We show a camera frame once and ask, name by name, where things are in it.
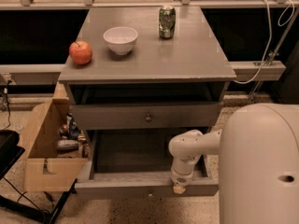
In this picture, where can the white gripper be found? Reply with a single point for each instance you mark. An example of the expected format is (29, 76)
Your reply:
(180, 180)

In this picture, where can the grey drawer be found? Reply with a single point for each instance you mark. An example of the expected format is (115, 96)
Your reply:
(137, 163)
(145, 116)

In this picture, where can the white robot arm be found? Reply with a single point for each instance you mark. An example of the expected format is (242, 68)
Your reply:
(258, 151)

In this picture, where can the grey top drawer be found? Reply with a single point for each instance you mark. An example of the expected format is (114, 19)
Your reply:
(145, 116)

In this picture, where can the grey drawer cabinet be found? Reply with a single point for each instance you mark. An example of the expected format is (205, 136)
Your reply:
(190, 67)

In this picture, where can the dark bottle in box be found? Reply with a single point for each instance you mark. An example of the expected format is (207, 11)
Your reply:
(72, 128)

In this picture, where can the silver can in box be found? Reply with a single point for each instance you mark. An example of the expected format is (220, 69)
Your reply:
(67, 144)

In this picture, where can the cardboard box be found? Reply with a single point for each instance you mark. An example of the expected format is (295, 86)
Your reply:
(45, 170)

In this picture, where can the white bowl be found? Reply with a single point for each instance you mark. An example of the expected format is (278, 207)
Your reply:
(121, 40)

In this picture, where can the red apple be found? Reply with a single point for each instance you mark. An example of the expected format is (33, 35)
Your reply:
(80, 52)

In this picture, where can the black stand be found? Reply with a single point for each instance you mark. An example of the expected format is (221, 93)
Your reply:
(10, 152)

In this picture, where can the green soda can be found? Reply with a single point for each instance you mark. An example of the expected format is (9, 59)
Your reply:
(167, 21)

